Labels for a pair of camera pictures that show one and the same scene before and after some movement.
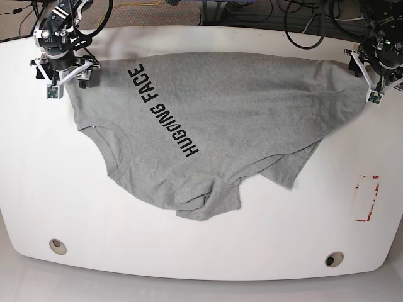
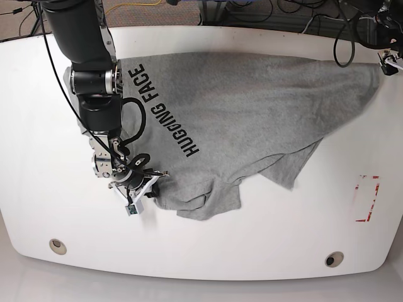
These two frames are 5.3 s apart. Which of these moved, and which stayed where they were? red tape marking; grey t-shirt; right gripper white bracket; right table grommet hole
Moved: right gripper white bracket
Stayed: right table grommet hole; red tape marking; grey t-shirt
